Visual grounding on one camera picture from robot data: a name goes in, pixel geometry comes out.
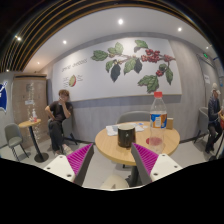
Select grey chair behind table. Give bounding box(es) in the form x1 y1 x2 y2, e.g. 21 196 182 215
117 111 150 124

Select seated person in black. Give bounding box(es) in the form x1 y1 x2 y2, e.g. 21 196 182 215
45 89 73 156

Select cream chair in foreground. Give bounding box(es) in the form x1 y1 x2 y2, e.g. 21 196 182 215
101 175 129 189

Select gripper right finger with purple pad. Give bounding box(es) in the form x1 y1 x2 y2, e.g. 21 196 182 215
131 143 182 185

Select small cardboard box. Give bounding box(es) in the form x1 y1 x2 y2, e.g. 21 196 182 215
166 118 174 129

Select black mug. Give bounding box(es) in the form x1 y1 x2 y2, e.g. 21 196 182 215
118 129 136 148

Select small bottle on side table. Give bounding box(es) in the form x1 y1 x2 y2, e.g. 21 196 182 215
32 109 37 122

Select grey chair at left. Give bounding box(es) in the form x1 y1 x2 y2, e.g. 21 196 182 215
4 123 23 161

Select clear plastic bottle red cap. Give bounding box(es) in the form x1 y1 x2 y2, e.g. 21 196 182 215
149 91 167 154

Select grey chair at right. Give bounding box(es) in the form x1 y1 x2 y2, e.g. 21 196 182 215
195 107 209 141

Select seated person at right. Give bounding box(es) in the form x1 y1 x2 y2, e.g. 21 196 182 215
205 83 222 153

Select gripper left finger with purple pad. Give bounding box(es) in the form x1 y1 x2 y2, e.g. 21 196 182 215
44 144 94 186

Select white papers on table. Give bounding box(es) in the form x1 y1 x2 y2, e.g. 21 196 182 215
106 123 146 136

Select small round side table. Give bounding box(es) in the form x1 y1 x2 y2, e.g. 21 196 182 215
19 119 49 163

